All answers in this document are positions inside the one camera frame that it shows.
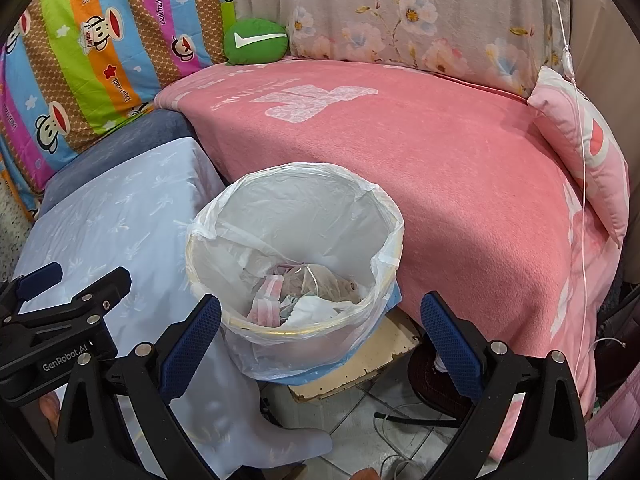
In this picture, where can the striped cartoon monkey quilt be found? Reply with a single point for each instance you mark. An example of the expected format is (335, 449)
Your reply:
(100, 60)

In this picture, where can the trash bin with white bag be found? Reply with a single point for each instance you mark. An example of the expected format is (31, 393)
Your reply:
(280, 210)

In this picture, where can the light blue printed tablecloth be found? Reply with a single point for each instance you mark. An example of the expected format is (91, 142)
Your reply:
(125, 220)

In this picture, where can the pink quilted cloth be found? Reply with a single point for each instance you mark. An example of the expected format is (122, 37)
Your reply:
(617, 420)

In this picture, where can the black bag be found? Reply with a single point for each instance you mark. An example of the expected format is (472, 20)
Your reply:
(620, 320)

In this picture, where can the pink blanket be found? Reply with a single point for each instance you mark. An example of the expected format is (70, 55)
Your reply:
(425, 160)

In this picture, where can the round trash bin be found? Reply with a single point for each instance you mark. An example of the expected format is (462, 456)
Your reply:
(325, 374)

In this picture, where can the blue-grey seat cushion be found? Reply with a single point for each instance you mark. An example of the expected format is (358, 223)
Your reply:
(125, 145)

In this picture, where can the grey floral blanket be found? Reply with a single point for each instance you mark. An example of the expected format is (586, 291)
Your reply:
(400, 15)

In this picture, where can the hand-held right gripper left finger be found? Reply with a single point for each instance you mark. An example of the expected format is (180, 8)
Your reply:
(195, 335)

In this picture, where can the person's left hand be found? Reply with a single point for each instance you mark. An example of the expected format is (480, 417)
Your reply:
(51, 410)

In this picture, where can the pink face mask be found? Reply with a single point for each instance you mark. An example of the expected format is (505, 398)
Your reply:
(272, 287)

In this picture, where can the worn cream board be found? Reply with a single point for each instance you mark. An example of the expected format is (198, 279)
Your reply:
(370, 355)

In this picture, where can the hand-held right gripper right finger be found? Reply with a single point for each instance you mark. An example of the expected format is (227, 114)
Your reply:
(450, 340)

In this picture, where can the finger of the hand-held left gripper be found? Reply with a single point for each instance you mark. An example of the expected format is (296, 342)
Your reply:
(107, 287)
(40, 275)

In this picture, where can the green cushion with white tick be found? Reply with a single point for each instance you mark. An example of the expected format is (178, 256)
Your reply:
(255, 52)

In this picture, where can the pink pillow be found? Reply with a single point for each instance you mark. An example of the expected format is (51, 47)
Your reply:
(585, 150)

